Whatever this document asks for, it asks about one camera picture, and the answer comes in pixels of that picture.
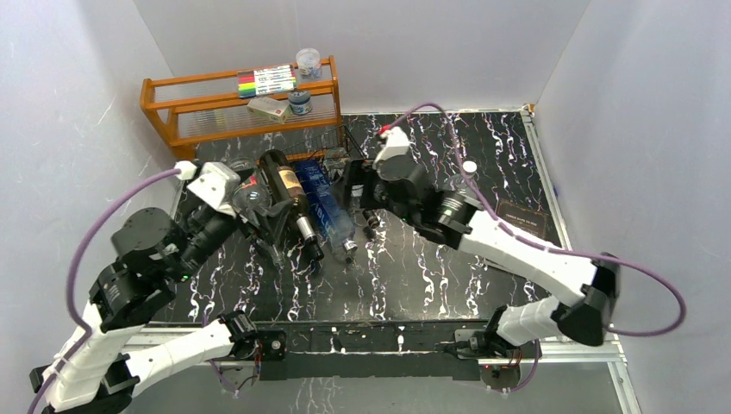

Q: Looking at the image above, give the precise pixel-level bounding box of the square clear liquor bottle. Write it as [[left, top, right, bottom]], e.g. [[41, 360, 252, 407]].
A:
[[322, 147, 381, 229]]

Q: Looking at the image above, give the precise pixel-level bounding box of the clear bottle red label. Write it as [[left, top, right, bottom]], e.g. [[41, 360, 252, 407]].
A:
[[228, 158, 283, 267]]

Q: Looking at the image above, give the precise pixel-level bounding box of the blue water bottle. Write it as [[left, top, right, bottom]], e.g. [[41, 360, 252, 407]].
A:
[[295, 160, 358, 262]]

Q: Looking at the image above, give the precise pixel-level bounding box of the dark wine bottle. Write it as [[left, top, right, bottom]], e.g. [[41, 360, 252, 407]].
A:
[[259, 149, 324, 264]]

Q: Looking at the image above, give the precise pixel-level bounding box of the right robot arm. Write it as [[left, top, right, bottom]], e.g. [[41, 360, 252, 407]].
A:
[[336, 155, 619, 357]]

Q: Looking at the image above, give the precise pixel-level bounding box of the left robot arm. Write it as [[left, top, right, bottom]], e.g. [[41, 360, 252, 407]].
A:
[[29, 202, 292, 413]]

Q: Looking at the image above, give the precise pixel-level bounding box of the small blue tin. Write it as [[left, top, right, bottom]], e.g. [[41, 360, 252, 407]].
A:
[[288, 91, 312, 116]]

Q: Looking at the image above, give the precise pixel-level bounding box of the small white cardboard box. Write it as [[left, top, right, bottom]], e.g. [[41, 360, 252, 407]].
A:
[[247, 97, 291, 124]]

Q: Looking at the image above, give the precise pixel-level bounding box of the orange wooden shelf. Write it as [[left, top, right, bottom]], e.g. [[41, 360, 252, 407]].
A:
[[139, 55, 343, 160]]

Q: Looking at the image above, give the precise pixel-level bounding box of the dark hardcover book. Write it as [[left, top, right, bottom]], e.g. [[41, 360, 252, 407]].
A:
[[495, 199, 549, 240]]

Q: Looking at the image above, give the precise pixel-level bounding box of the clear plastic round container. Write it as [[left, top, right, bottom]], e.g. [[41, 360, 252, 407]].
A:
[[296, 47, 322, 78]]

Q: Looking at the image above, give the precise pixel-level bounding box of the pack of coloured markers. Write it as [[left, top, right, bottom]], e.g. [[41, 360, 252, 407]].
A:
[[237, 65, 297, 99]]

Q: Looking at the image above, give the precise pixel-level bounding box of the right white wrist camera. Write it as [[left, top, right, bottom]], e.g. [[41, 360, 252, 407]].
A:
[[373, 126, 410, 171]]

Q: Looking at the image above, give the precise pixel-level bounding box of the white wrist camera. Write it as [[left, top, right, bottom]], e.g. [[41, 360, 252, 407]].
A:
[[373, 126, 410, 171], [174, 160, 241, 217]]

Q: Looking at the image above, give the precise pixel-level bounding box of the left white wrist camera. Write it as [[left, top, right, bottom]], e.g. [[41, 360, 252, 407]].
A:
[[174, 160, 241, 217]]

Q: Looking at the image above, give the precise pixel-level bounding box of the black wire wine rack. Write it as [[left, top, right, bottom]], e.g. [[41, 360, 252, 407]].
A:
[[249, 126, 382, 173]]

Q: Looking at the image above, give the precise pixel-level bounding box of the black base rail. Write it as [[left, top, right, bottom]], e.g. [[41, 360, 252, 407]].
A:
[[171, 319, 623, 383]]

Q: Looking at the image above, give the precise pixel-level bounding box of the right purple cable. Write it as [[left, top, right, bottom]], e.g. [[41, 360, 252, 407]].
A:
[[379, 103, 686, 394]]

